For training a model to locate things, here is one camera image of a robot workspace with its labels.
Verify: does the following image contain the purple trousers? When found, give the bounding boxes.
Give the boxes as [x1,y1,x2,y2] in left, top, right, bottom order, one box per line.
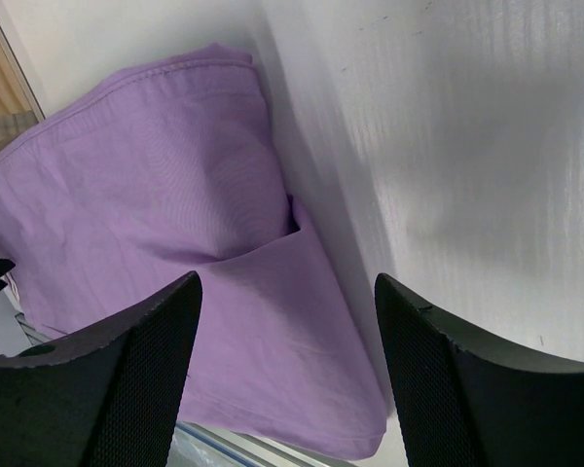
[0,44,387,460]

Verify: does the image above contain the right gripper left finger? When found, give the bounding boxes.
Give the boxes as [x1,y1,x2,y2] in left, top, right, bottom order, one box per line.
[0,272,202,466]

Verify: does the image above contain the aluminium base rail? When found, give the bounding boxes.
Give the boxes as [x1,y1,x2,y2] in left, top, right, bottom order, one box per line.
[14,310,351,467]

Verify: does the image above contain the wooden clothes rack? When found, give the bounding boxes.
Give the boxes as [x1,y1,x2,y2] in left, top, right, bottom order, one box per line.
[0,26,45,151]

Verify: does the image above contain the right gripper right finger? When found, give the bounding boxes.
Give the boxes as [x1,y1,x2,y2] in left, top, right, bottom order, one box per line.
[375,273,584,466]

